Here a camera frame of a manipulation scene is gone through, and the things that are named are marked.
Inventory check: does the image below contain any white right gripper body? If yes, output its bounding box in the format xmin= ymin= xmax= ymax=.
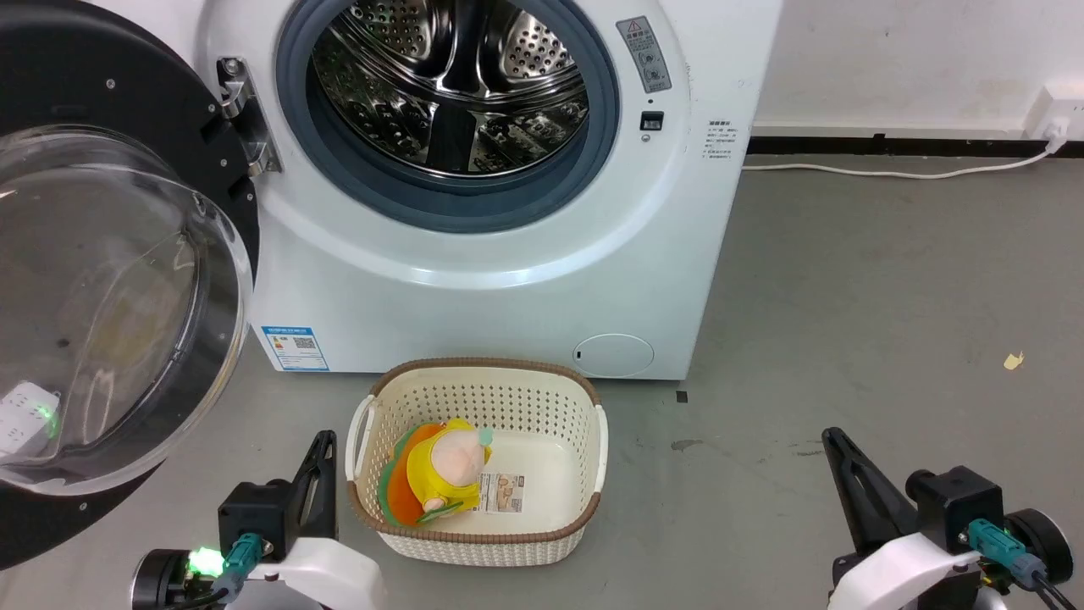
xmin=828 ymin=533 xmax=985 ymax=610

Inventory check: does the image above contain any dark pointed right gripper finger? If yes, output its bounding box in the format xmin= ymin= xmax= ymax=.
xmin=821 ymin=427 xmax=921 ymax=557

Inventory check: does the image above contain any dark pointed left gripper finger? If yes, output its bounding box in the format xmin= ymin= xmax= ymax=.
xmin=313 ymin=430 xmax=340 ymax=540
xmin=291 ymin=436 xmax=321 ymax=540

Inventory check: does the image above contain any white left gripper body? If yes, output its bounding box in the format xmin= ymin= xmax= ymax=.
xmin=222 ymin=535 xmax=387 ymax=610

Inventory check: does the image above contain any round black glass washer door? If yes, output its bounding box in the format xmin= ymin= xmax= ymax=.
xmin=0 ymin=0 xmax=261 ymax=570

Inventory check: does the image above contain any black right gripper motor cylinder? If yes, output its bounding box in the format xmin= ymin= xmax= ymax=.
xmin=1006 ymin=508 xmax=1075 ymax=587

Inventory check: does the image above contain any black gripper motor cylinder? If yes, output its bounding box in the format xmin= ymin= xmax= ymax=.
xmin=1006 ymin=508 xmax=1075 ymax=587
xmin=131 ymin=548 xmax=194 ymax=610

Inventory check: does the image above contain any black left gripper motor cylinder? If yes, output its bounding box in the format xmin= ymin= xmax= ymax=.
xmin=131 ymin=548 xmax=194 ymax=610

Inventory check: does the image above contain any white front-load washing machine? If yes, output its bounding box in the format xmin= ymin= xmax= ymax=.
xmin=85 ymin=0 xmax=784 ymax=382

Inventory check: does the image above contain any metal washer door hinge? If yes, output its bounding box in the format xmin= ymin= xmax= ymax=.
xmin=217 ymin=56 xmax=282 ymax=177

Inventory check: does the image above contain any yellow orange plush doll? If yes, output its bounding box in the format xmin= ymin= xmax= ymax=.
xmin=377 ymin=418 xmax=494 ymax=526

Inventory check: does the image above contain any blue energy label sticker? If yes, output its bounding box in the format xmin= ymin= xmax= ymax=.
xmin=261 ymin=325 xmax=329 ymax=373

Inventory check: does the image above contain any paper label sticker in basket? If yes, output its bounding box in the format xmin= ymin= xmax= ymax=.
xmin=477 ymin=472 xmax=524 ymax=514

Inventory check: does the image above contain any cream perforated laundry basket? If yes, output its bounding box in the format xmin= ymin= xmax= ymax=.
xmin=345 ymin=357 xmax=609 ymax=567

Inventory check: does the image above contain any round white filter cover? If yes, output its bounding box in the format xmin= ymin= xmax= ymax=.
xmin=572 ymin=333 xmax=655 ymax=380

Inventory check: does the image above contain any white power strip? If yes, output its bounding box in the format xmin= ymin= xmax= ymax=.
xmin=0 ymin=381 xmax=63 ymax=460

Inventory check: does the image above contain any stainless steel washer drum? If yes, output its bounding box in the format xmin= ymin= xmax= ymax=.
xmin=311 ymin=0 xmax=591 ymax=179

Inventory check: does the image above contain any grey warning sticker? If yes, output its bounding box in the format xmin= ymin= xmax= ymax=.
xmin=616 ymin=15 xmax=673 ymax=94

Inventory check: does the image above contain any teal plug right camera cable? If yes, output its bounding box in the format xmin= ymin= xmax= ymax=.
xmin=968 ymin=518 xmax=1084 ymax=610

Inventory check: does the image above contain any white washer power cable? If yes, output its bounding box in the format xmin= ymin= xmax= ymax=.
xmin=742 ymin=142 xmax=1059 ymax=180

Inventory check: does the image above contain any white wall socket with plug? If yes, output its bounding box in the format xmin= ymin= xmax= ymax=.
xmin=1025 ymin=83 xmax=1084 ymax=141

